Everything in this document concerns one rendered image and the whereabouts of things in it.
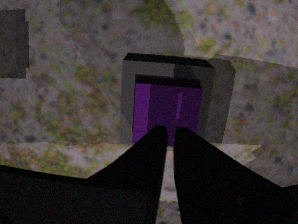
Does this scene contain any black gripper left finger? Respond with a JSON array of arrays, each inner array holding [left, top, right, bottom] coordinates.
[[0, 125, 169, 224]]

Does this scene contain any purple button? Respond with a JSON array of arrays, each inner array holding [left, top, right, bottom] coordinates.
[[120, 52, 216, 148]]

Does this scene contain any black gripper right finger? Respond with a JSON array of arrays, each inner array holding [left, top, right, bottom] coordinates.
[[173, 127, 298, 224]]

